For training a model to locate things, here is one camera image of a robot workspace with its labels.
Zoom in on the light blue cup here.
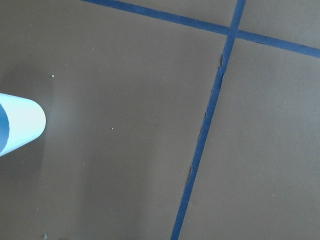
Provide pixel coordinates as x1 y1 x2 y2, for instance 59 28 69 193
0 93 46 156

